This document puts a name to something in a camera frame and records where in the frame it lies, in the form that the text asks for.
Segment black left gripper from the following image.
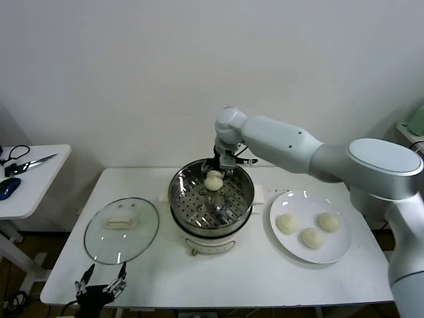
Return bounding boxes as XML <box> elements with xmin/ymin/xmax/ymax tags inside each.
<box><xmin>74</xmin><ymin>262</ymin><xmax>129</xmax><ymax>312</ymax></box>

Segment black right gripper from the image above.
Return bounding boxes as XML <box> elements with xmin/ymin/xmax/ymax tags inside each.
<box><xmin>200</xmin><ymin>142</ymin><xmax>240</xmax><ymax>180</ymax></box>

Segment white steamed baozi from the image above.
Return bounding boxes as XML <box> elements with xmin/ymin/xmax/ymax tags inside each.
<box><xmin>299</xmin><ymin>227</ymin><xmax>325</xmax><ymax>250</ymax></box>
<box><xmin>203</xmin><ymin>170</ymin><xmax>223</xmax><ymax>192</ymax></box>
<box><xmin>276</xmin><ymin>213</ymin><xmax>300</xmax><ymax>235</ymax></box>
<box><xmin>317</xmin><ymin>211</ymin><xmax>341</xmax><ymax>233</ymax></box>

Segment glass lid with cream handle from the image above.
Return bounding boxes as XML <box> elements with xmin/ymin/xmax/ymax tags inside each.
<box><xmin>83</xmin><ymin>197</ymin><xmax>160</xmax><ymax>265</ymax></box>

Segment stainless steel steamer basket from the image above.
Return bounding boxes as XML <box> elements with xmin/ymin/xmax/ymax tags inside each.
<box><xmin>168</xmin><ymin>158</ymin><xmax>256</xmax><ymax>229</ymax></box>

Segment white electric cooker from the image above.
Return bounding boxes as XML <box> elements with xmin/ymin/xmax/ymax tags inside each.
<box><xmin>158</xmin><ymin>184</ymin><xmax>266</xmax><ymax>258</ymax></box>

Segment white round plate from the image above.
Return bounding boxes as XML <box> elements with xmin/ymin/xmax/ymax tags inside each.
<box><xmin>269</xmin><ymin>189</ymin><xmax>352</xmax><ymax>265</ymax></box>

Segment white power strip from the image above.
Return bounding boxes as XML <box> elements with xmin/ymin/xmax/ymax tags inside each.
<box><xmin>178</xmin><ymin>312</ymin><xmax>229</xmax><ymax>318</ymax></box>

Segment white side table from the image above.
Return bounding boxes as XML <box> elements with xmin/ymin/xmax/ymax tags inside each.
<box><xmin>0</xmin><ymin>144</ymin><xmax>73</xmax><ymax>282</ymax></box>

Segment blue computer mouse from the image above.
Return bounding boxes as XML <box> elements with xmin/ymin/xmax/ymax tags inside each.
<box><xmin>0</xmin><ymin>177</ymin><xmax>23</xmax><ymax>201</ymax></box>

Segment silver scissors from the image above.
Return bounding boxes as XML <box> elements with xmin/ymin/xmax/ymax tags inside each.
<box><xmin>5</xmin><ymin>153</ymin><xmax>59</xmax><ymax>176</ymax></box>

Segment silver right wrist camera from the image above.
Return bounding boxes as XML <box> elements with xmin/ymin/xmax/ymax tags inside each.
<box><xmin>219</xmin><ymin>152</ymin><xmax>239</xmax><ymax>170</ymax></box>

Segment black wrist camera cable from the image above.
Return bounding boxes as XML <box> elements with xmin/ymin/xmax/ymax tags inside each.
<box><xmin>231</xmin><ymin>145</ymin><xmax>258</xmax><ymax>166</ymax></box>

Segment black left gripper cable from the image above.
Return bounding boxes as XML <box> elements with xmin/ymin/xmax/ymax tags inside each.
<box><xmin>54</xmin><ymin>299</ymin><xmax>79</xmax><ymax>318</ymax></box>

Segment black cable coil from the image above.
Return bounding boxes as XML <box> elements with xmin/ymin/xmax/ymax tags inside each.
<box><xmin>0</xmin><ymin>291</ymin><xmax>29</xmax><ymax>318</ymax></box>

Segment black cord loop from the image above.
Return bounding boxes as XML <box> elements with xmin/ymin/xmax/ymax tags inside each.
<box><xmin>8</xmin><ymin>144</ymin><xmax>31</xmax><ymax>162</ymax></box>

